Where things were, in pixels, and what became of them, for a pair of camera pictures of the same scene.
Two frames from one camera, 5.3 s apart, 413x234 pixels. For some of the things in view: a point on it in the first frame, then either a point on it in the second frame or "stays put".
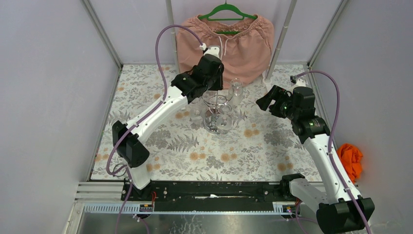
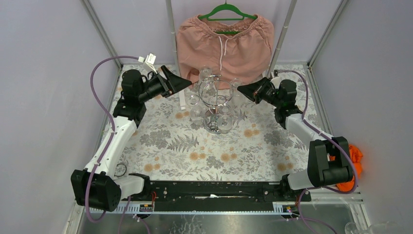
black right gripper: x=281 y=94 → x=254 y=90
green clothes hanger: x=229 y=7 stays put
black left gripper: x=215 y=82 → x=162 y=83
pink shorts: x=246 y=48 stays put
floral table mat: x=261 y=147 stays put
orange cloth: x=351 y=158 stays put
